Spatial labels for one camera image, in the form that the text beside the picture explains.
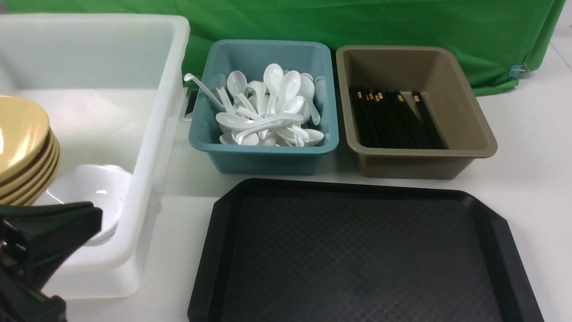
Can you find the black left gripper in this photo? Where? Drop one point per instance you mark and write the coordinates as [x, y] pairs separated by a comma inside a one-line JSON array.
[[35, 242]]

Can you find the white square dish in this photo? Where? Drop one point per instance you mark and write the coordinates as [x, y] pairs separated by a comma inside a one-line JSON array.
[[112, 209], [84, 182]]

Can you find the yellow noodle bowl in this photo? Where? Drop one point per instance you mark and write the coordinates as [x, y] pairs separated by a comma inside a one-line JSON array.
[[24, 126]]

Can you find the white soup spoon front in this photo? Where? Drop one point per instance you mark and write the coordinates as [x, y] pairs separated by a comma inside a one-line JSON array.
[[249, 127]]

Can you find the white soup spoon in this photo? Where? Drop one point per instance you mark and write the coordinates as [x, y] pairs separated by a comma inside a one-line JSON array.
[[236, 83], [249, 127], [272, 78]]

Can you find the white square dish in tub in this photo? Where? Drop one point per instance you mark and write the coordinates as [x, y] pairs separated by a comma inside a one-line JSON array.
[[112, 209]]

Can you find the large white plastic tub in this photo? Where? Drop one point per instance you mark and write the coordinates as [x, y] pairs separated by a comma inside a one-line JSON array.
[[112, 87]]

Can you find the black plastic serving tray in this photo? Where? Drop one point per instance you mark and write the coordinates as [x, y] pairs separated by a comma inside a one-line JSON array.
[[301, 251]]

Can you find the white soup spoon left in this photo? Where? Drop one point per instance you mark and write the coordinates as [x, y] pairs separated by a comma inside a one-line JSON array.
[[236, 83]]

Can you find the white soup spoon upright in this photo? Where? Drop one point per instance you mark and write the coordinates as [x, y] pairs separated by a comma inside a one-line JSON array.
[[272, 78]]

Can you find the teal plastic bin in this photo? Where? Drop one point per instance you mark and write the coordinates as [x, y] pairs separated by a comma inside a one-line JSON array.
[[252, 56]]

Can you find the black chopsticks bundle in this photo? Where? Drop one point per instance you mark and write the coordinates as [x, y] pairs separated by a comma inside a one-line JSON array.
[[385, 119]]

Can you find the brown plastic bin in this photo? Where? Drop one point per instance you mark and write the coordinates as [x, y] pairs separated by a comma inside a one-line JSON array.
[[436, 73]]

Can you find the green cloth backdrop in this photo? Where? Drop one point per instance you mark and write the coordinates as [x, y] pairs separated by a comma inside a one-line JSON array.
[[488, 37]]

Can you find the blue binder clip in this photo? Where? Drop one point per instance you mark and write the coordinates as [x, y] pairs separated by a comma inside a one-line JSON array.
[[518, 72]]

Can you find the white ladle handle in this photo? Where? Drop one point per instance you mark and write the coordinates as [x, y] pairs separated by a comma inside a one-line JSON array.
[[189, 77]]

